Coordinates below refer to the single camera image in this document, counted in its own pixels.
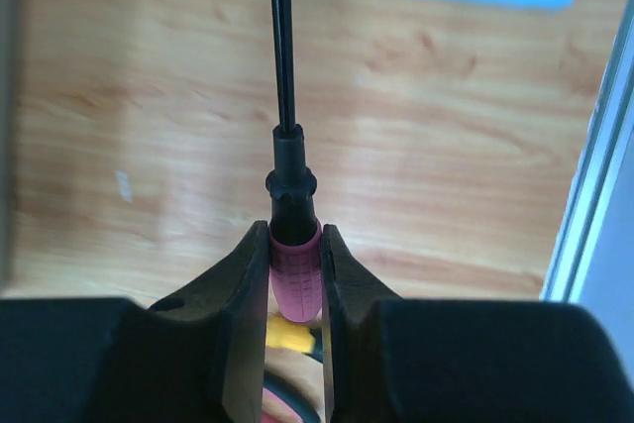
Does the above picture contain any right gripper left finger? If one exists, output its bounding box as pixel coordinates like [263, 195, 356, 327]
[1, 221, 269, 422]

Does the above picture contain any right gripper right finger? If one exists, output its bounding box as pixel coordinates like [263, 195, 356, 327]
[321, 225, 633, 422]

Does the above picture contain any red black thin screwdriver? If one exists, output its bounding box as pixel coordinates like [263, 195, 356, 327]
[265, 0, 322, 323]

